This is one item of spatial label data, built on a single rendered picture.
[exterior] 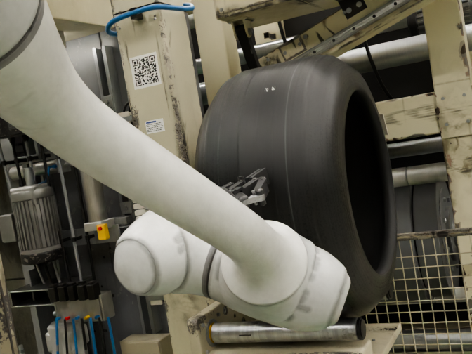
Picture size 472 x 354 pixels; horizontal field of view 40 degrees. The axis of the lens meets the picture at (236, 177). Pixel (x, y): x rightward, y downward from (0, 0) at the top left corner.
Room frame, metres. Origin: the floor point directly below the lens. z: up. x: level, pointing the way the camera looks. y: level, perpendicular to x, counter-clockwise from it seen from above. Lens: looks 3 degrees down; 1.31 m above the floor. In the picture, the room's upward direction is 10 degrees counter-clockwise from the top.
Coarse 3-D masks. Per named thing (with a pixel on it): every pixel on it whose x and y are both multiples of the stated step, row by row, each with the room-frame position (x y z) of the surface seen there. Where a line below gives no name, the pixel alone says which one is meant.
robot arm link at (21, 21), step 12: (0, 0) 0.39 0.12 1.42; (12, 0) 0.40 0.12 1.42; (24, 0) 0.41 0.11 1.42; (36, 0) 0.43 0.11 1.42; (0, 12) 0.39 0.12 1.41; (12, 12) 0.40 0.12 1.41; (24, 12) 0.41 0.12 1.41; (36, 12) 0.43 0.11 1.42; (0, 24) 0.40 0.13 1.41; (12, 24) 0.41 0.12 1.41; (24, 24) 0.42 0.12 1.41; (0, 36) 0.40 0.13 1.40; (12, 36) 0.41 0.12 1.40; (24, 36) 0.42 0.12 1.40; (0, 48) 0.41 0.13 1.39; (12, 48) 0.42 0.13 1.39
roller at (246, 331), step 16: (352, 320) 1.27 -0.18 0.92; (224, 336) 1.38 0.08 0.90; (240, 336) 1.36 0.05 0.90; (256, 336) 1.35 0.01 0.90; (272, 336) 1.33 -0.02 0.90; (288, 336) 1.31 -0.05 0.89; (304, 336) 1.30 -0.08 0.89; (320, 336) 1.28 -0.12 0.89; (336, 336) 1.27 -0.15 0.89; (352, 336) 1.26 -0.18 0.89
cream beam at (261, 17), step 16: (224, 0) 1.69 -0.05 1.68; (240, 0) 1.67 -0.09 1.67; (256, 0) 1.65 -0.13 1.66; (272, 0) 1.64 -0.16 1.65; (288, 0) 1.62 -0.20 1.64; (304, 0) 1.65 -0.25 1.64; (320, 0) 1.68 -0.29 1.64; (224, 16) 1.70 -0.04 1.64; (240, 16) 1.72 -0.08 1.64; (256, 16) 1.76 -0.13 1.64; (272, 16) 1.79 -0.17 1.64; (288, 16) 1.83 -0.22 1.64
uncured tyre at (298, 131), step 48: (240, 96) 1.29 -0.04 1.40; (288, 96) 1.23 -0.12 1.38; (336, 96) 1.25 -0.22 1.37; (240, 144) 1.22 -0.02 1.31; (288, 144) 1.17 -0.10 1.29; (336, 144) 1.19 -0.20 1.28; (384, 144) 1.55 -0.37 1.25; (288, 192) 1.16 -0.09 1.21; (336, 192) 1.16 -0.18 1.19; (384, 192) 1.57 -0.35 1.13; (336, 240) 1.16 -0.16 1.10; (384, 240) 1.51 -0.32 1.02; (384, 288) 1.36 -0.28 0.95
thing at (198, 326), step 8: (216, 304) 1.47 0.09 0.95; (200, 312) 1.42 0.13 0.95; (208, 312) 1.42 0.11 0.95; (216, 312) 1.45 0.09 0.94; (224, 312) 1.48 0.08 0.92; (232, 312) 1.52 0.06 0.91; (192, 320) 1.37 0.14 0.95; (200, 320) 1.38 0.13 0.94; (208, 320) 1.41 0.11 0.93; (216, 320) 1.44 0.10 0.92; (224, 320) 1.47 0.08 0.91; (232, 320) 1.51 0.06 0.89; (240, 320) 1.55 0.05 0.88; (248, 320) 1.59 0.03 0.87; (192, 328) 1.37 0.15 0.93; (200, 328) 1.37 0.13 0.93; (208, 328) 1.40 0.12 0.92; (192, 336) 1.37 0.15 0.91; (200, 336) 1.37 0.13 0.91; (208, 336) 1.39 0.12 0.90; (192, 344) 1.37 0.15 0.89; (200, 344) 1.37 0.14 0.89; (208, 344) 1.39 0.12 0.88; (216, 344) 1.42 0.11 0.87; (192, 352) 1.37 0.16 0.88; (200, 352) 1.36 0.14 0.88; (208, 352) 1.38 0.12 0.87
